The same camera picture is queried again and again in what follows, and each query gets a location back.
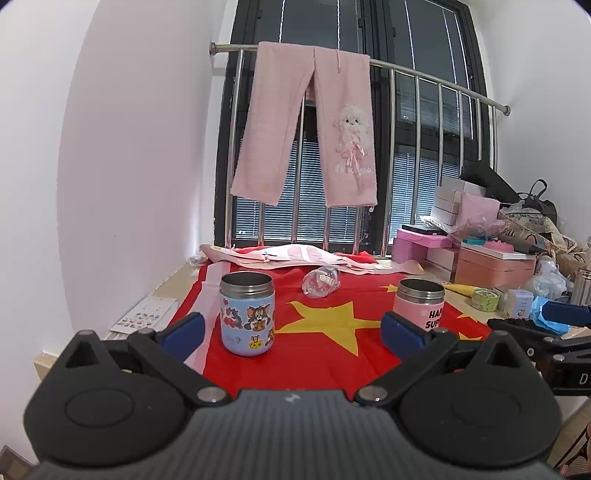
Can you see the sticker sheet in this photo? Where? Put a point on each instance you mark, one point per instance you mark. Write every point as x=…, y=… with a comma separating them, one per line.
x=143, y=314

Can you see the steel thermos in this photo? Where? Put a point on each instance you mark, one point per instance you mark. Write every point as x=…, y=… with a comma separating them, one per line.
x=582, y=286

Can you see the pink pants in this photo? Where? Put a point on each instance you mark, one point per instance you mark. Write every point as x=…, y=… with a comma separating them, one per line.
x=272, y=138

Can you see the blue cartoon steel cup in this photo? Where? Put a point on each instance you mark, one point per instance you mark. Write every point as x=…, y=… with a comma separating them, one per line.
x=244, y=323

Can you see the black handbag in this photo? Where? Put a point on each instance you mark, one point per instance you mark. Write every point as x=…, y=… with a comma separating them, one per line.
x=540, y=203

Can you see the pink gift bag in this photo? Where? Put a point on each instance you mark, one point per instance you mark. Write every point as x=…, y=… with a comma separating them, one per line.
x=480, y=207

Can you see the white folded cloth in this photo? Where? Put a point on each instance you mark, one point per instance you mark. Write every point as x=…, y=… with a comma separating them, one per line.
x=295, y=254

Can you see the flat black box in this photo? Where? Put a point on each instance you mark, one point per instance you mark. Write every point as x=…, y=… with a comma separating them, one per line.
x=420, y=228

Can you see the red flag with yellow stars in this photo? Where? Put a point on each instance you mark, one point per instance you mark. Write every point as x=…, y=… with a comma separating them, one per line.
x=286, y=362

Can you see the black bag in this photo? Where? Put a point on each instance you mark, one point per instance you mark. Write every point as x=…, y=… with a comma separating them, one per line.
x=485, y=177

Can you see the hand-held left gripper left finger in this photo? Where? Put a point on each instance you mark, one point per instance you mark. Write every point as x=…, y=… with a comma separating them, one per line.
x=184, y=331

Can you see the white plastic bag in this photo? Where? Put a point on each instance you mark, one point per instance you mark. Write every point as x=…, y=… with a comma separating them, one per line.
x=551, y=279

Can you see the black window frame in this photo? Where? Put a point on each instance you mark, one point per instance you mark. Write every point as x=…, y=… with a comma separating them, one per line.
x=376, y=27

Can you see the yellow tube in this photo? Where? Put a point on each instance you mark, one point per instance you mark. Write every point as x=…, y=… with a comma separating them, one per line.
x=461, y=290

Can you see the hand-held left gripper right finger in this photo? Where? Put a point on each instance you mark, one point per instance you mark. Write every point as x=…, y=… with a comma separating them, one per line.
x=400, y=336

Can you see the pink folded garment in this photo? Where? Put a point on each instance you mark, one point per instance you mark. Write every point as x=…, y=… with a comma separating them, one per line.
x=221, y=256

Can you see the low white box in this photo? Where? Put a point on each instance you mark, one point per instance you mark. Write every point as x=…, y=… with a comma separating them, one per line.
x=441, y=261

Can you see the white cardboard box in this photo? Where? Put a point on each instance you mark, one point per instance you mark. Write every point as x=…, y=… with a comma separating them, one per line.
x=464, y=187
x=445, y=207

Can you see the blue face mask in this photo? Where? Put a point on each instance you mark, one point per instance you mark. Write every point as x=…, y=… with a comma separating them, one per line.
x=537, y=314

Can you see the green tape roll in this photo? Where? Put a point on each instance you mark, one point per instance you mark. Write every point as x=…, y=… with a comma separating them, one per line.
x=485, y=300

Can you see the pink steel cup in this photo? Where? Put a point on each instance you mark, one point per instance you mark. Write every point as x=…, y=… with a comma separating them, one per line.
x=415, y=304

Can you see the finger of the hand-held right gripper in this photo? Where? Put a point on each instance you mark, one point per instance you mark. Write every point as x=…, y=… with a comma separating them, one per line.
x=521, y=328
x=570, y=311

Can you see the clear plastic bottle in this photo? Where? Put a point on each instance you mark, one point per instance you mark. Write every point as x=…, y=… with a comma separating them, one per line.
x=318, y=279

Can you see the steel window railing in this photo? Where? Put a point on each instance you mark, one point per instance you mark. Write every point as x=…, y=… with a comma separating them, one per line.
x=231, y=46

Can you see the patterned tote bag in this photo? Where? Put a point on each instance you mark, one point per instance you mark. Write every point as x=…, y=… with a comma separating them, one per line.
x=554, y=240

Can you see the small white box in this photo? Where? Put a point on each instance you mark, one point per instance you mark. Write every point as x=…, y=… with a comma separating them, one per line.
x=519, y=302

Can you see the large pink storage box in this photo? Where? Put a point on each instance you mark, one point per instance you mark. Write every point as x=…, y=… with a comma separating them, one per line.
x=494, y=270

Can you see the bright pink box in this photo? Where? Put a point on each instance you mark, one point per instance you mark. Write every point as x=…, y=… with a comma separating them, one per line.
x=415, y=247

